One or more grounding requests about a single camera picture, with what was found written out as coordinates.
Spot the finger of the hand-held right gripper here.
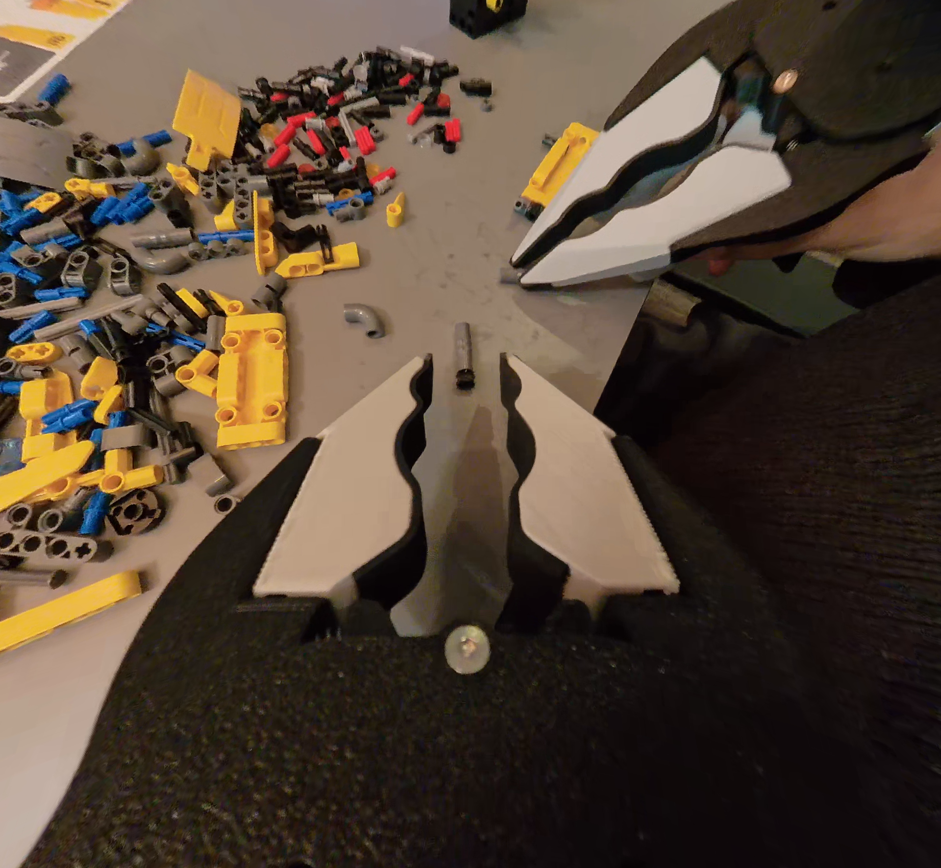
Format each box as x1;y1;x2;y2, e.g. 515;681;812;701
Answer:
518;144;795;290
509;57;736;270

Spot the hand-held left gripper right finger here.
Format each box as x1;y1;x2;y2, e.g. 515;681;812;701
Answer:
498;351;680;612

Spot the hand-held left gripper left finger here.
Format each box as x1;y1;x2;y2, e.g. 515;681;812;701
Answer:
252;352;436;610

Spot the person's right hand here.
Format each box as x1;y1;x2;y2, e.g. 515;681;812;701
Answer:
707;146;941;277

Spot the yellow block with grey pins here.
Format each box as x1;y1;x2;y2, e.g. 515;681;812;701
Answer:
515;122;600;222

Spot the yellow rectangular block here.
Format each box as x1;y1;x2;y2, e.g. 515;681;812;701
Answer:
215;313;289;450

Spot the pile of yellow blue building pieces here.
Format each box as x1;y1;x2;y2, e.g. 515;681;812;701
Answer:
0;71;361;652

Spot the yellow curved panel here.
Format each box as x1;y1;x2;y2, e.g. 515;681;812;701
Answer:
173;69;242;171

